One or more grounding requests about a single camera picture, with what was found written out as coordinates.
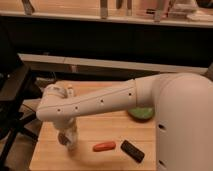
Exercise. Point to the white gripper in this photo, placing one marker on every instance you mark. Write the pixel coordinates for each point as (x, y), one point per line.
(68, 134)

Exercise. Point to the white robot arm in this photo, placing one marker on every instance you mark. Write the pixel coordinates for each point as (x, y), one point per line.
(183, 105)

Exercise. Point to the orange-red oblong object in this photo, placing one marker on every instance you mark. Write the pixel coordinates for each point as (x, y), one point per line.
(104, 146)

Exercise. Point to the black rectangular block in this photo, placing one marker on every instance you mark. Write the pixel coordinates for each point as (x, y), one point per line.
(132, 151)

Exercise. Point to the black tripod stand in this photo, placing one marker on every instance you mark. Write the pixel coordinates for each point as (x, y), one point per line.
(17, 83)

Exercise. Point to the green round object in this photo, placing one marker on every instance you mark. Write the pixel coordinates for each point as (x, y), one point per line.
(141, 114)

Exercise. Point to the long white shelf bar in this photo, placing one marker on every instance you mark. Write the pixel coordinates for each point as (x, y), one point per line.
(71, 61)

